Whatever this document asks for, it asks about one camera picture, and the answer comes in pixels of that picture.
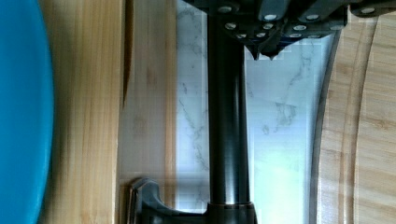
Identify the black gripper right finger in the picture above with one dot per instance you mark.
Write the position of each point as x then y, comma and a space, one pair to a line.
298, 19

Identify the wooden drawer cabinet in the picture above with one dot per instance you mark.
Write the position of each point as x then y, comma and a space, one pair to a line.
86, 43

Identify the bamboo cutting board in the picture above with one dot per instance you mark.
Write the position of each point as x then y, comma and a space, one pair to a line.
356, 138

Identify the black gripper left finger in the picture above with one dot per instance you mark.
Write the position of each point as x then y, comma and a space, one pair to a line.
256, 24

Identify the blue round plate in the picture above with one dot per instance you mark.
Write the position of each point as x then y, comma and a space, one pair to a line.
26, 111

